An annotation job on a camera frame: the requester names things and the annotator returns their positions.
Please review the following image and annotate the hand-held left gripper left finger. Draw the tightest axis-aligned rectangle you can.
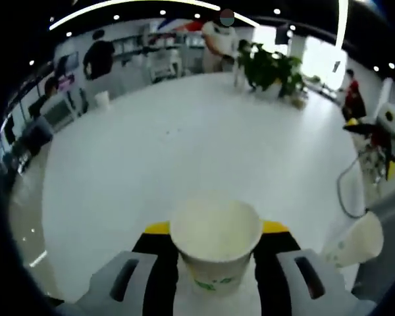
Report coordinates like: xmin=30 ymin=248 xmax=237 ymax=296
xmin=54 ymin=221 xmax=180 ymax=316

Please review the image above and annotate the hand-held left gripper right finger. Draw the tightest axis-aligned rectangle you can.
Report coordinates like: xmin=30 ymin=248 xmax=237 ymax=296
xmin=251 ymin=220 xmax=376 ymax=316

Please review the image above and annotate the small white paper cup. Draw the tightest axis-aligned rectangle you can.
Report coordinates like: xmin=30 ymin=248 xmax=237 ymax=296
xmin=94 ymin=91 xmax=111 ymax=108

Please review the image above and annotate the curved ceiling light strip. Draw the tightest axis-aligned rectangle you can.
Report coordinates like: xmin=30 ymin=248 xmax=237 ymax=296
xmin=48 ymin=0 xmax=261 ymax=31
xmin=335 ymin=0 xmax=350 ymax=50

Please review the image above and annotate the green potted plant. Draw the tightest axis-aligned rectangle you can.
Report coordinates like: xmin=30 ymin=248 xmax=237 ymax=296
xmin=236 ymin=39 xmax=306 ymax=99

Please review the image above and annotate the dark hanging sign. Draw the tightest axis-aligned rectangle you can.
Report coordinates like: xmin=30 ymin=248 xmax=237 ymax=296
xmin=275 ymin=23 xmax=289 ymax=43

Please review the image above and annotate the group of ceiling spotlights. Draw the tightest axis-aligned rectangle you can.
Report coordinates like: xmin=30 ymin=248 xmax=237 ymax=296
xmin=28 ymin=8 xmax=395 ymax=72

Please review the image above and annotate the white shelf unit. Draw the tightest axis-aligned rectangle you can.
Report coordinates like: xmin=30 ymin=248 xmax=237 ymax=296
xmin=146 ymin=45 xmax=182 ymax=83

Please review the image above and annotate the grey cable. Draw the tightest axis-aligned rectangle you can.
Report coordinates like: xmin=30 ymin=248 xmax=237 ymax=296
xmin=336 ymin=151 xmax=369 ymax=219

